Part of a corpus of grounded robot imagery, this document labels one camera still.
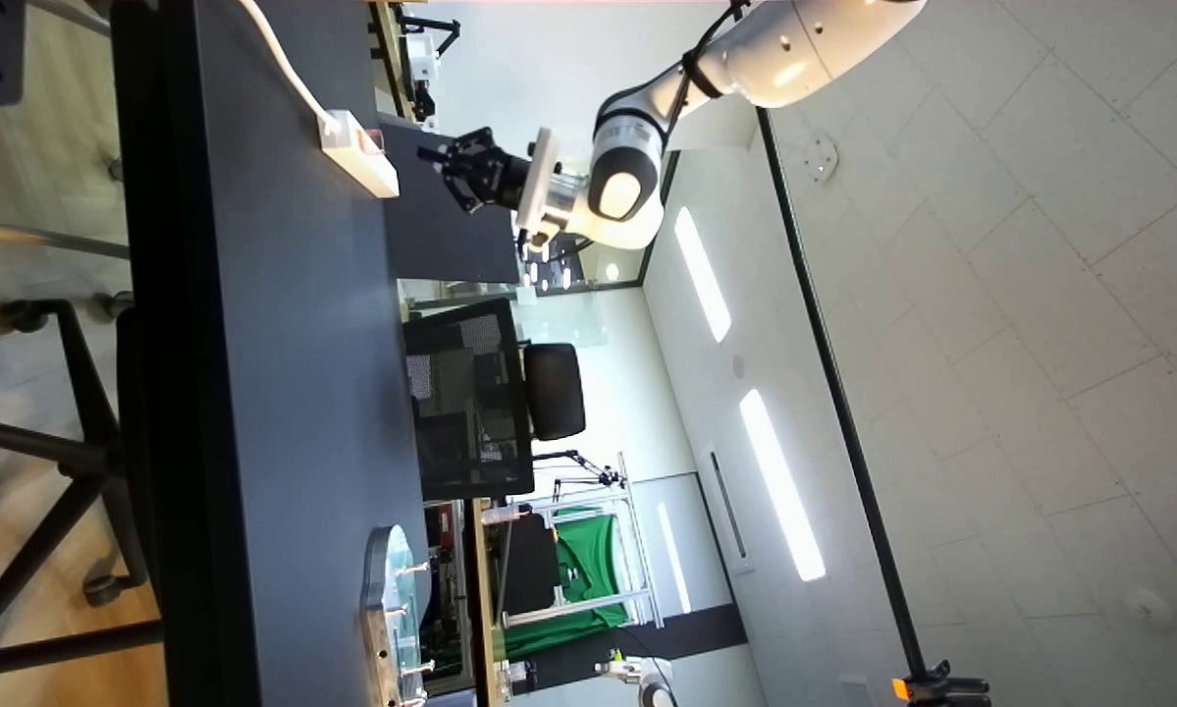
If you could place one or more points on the round ceiling detector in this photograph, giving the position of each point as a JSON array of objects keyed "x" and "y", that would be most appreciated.
[
  {"x": 822, "y": 159},
  {"x": 1148, "y": 609}
]

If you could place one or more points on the long ceiling light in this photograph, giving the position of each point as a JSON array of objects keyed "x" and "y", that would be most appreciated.
[
  {"x": 673, "y": 558},
  {"x": 782, "y": 486},
  {"x": 703, "y": 275}
]

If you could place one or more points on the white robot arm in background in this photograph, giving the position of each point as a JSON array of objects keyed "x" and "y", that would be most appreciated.
[{"x": 647, "y": 682}]

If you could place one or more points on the white power strip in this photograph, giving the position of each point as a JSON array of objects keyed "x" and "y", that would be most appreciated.
[{"x": 357, "y": 152}]

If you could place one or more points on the white metal frame rack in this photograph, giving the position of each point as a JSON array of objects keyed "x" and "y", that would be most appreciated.
[{"x": 637, "y": 550}]

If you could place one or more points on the metal mounting plate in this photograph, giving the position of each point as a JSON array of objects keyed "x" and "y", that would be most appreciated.
[{"x": 392, "y": 609}]

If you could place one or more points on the dark desk partition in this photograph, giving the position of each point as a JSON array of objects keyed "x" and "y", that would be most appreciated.
[{"x": 441, "y": 236}]

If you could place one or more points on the green cloth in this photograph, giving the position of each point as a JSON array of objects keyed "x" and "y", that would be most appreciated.
[{"x": 588, "y": 565}]

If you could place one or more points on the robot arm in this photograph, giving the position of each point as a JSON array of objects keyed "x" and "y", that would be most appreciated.
[{"x": 794, "y": 49}]

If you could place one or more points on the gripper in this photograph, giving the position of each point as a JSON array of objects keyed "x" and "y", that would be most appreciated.
[{"x": 503, "y": 179}]

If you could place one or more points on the black pole with orange clamp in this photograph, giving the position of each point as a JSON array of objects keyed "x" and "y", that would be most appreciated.
[{"x": 843, "y": 412}]

